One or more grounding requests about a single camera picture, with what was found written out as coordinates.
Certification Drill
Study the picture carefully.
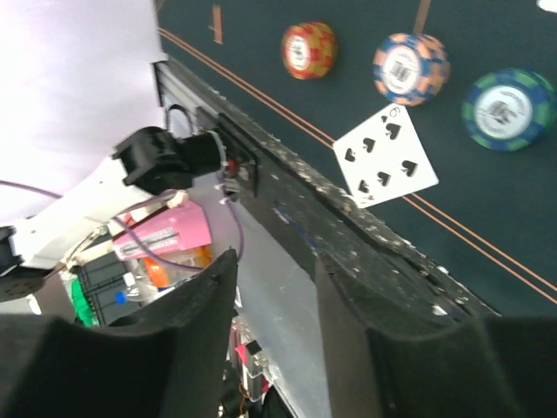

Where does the six of spades card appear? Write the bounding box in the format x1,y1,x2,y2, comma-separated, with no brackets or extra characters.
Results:
333,104,439,208

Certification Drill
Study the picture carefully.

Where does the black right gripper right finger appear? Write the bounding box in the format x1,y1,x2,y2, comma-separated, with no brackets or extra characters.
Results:
315,255,556,417

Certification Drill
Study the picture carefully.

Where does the orange poker chip stack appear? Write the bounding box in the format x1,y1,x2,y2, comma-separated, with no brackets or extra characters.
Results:
281,21,339,80

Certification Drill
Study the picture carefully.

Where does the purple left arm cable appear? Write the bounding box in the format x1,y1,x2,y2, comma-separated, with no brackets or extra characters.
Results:
0,180,245,273

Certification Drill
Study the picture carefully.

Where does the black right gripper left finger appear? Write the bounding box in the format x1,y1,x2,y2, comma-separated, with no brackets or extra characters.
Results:
1,250,238,417

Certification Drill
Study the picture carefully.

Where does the green poker chip stack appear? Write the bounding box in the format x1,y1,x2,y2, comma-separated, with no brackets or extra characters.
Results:
461,68,556,152

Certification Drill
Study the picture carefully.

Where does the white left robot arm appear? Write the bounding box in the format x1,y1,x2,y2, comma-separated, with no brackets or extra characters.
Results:
1,126,226,279

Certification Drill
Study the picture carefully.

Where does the pink box in background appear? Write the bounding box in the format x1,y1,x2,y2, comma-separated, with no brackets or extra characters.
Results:
118,201,212,255

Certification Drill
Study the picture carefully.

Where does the orange packet in background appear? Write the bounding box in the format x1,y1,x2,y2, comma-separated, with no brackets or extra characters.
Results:
142,246,212,288

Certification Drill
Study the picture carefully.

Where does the dark plastic crate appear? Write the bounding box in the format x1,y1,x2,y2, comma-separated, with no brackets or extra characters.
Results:
70,253,140,327

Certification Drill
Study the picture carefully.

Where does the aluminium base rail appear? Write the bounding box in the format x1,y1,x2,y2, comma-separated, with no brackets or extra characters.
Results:
156,61,489,417

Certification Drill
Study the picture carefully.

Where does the blue capped bottle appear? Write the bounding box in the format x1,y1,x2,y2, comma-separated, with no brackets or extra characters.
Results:
115,287,144,305

